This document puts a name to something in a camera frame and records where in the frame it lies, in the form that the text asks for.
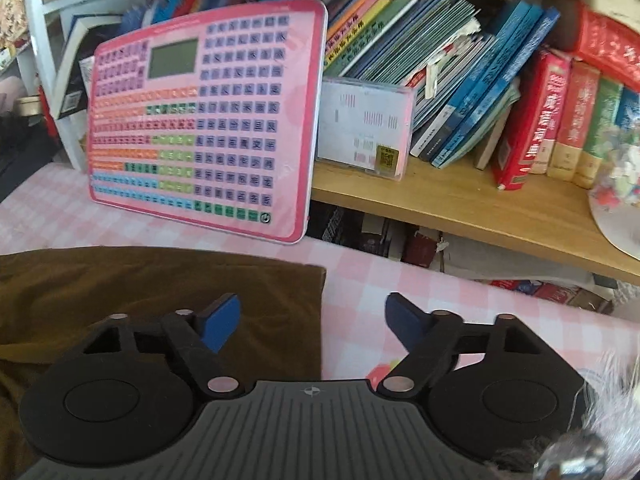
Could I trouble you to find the pile of books under shelf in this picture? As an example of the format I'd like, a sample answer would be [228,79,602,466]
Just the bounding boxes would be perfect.
[305,205,618,317]

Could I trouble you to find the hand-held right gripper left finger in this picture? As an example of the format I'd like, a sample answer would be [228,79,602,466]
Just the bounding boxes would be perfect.
[47,293,246,400]

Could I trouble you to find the white fluffy cloth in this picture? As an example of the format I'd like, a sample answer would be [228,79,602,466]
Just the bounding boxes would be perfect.
[575,350,640,480]

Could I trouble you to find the thick red book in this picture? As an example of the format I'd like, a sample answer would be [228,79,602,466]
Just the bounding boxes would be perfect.
[555,0,640,95]

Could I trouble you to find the clear plastic card box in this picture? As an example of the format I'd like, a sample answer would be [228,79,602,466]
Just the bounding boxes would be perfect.
[315,76,418,182]

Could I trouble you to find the red and cream dictionary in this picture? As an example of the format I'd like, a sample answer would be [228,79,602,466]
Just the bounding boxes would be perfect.
[546,61,602,179]

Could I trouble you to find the green dictionary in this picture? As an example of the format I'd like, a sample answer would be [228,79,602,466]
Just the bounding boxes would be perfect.
[572,76,625,190]

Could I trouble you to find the charm display stand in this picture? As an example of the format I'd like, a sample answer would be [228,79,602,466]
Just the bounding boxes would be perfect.
[587,122,640,256]

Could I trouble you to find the black case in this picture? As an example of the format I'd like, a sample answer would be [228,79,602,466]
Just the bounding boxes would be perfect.
[0,110,58,203]

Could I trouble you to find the wooden bookshelf with white frame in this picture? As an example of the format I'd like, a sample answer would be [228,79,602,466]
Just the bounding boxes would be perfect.
[20,0,640,286]

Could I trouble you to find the dark book with white pages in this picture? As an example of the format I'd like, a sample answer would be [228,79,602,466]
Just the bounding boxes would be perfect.
[54,12,126,122]

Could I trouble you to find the pink learning tablet toy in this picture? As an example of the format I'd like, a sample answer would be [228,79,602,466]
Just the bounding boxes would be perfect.
[85,0,329,246]

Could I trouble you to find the brown garment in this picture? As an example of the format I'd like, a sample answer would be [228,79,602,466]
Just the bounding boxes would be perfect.
[0,246,327,480]

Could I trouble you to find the row of blue books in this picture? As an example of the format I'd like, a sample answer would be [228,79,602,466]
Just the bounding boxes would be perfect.
[320,0,561,171]

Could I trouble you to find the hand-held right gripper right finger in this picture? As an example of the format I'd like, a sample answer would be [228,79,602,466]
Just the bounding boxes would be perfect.
[377,292,583,401]

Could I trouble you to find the pink checked cartoon desk mat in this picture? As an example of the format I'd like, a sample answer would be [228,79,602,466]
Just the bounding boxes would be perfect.
[0,162,640,391]

